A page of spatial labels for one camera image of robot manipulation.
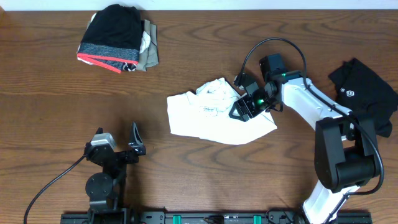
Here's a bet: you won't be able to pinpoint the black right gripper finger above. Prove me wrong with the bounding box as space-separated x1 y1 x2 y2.
229 99 250 122
233 72 259 96

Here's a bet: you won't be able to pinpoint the white t-shirt pixel print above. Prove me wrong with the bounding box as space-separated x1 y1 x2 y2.
167 78 277 145

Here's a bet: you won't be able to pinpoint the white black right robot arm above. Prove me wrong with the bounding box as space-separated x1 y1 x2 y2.
229 69 384 223

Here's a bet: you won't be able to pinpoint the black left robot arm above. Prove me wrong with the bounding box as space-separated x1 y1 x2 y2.
84 123 146 224

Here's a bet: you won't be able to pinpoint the olive grey folded garment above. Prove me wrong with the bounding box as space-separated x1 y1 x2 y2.
136 20 159 72

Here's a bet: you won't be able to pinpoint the black folded garment pink trim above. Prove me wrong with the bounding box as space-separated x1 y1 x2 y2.
76 4 143 73

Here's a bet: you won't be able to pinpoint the black t-shirt white logo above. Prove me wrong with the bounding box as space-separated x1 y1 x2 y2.
328 58 397 138

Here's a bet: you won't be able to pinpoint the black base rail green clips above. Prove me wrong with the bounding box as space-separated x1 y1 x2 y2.
60 207 373 224

